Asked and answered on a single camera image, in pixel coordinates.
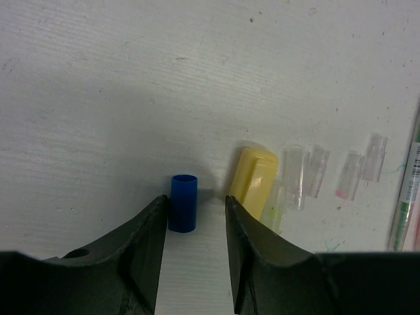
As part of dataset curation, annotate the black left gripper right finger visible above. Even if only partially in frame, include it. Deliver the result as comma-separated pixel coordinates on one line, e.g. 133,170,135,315
225,196,419,314

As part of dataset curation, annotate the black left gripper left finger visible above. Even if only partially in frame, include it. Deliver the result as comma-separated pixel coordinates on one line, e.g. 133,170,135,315
1,196,169,314

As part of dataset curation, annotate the clear yellowish pen cap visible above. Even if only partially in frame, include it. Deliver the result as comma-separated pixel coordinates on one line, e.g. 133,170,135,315
260,179,287,234

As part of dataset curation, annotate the blue marker cap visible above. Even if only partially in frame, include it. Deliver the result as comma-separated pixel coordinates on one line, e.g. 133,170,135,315
168,175,198,233

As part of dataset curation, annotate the opaque yellow marker cap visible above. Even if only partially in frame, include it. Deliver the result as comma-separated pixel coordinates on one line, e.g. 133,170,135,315
228,147,279,220

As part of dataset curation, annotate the clear green pen cap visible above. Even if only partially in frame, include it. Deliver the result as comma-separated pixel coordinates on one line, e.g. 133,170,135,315
282,146,310,211

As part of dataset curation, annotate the clear pink pen cap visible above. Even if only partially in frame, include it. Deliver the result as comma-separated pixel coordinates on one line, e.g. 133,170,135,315
304,145,330,198

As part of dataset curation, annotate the green highlighter pen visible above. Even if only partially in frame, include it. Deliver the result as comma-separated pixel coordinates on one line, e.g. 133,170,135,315
387,107,419,252

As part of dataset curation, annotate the pink highlighter pen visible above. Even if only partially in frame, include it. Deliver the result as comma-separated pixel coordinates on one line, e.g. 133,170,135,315
403,190,419,251

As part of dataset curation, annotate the clear red pen cap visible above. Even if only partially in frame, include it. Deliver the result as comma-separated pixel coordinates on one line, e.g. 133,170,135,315
362,133,388,182

